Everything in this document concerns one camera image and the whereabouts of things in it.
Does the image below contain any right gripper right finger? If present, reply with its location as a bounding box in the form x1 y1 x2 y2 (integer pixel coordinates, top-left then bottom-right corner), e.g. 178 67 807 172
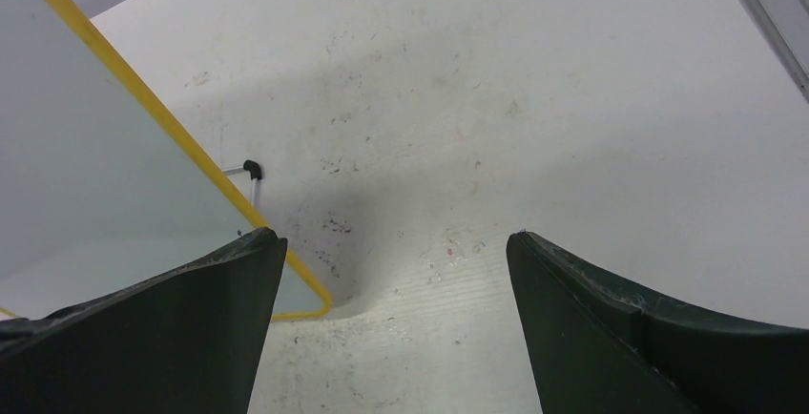
507 232 808 413

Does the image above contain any metal wire whiteboard stand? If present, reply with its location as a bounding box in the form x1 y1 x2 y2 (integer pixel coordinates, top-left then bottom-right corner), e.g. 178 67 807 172
221 159 263 209

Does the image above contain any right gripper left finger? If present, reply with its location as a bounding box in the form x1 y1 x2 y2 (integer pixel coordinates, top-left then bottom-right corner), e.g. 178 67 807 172
1 228 288 413

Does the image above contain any yellow framed whiteboard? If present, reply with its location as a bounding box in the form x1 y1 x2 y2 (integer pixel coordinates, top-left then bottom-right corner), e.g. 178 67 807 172
0 0 333 324

